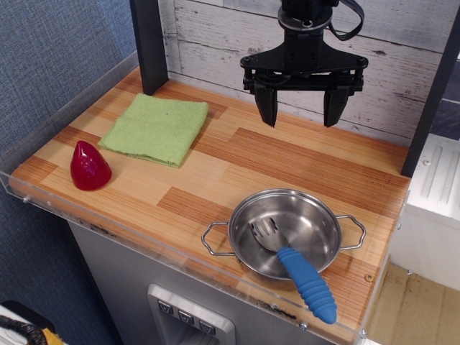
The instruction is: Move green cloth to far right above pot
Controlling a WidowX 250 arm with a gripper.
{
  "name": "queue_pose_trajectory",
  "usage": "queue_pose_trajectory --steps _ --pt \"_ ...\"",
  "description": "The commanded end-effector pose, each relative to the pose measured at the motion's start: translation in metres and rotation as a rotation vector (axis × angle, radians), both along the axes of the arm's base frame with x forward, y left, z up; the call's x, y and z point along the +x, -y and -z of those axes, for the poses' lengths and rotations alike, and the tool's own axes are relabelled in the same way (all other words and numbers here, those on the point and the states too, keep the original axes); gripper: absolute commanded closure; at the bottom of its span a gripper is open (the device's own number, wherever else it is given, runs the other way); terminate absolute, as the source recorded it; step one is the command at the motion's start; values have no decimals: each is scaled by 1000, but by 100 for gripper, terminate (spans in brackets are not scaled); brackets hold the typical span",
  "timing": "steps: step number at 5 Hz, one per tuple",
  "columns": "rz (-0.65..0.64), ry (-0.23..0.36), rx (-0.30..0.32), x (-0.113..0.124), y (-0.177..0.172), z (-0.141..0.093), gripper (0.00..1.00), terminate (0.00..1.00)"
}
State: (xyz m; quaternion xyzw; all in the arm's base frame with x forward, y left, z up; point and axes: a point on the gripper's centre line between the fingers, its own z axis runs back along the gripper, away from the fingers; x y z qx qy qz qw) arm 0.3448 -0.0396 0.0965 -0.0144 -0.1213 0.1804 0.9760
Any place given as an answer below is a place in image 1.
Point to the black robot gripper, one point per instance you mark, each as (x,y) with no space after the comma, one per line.
(304,62)

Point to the green cloth napkin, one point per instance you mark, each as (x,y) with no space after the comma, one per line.
(156,129)

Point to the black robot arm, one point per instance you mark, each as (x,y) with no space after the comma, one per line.
(305,5)

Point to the stainless steel pot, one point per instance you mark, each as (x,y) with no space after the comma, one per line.
(309,225)

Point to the white ribbed side unit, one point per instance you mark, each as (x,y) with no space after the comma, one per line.
(426,238)

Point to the red plastic cone toy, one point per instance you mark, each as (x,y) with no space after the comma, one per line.
(88,168)

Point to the clear acrylic table guard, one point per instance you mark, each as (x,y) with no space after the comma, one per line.
(53,97)

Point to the grey toy fridge cabinet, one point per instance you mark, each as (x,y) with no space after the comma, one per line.
(123,275)

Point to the silver dispenser button panel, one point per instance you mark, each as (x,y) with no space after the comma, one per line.
(181,321)

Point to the yellow and black object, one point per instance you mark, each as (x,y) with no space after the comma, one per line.
(26,332)

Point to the dark right frame post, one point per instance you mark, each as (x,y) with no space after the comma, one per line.
(445,68)

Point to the blue handled slotted spatula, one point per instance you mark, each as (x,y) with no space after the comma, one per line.
(312,288)

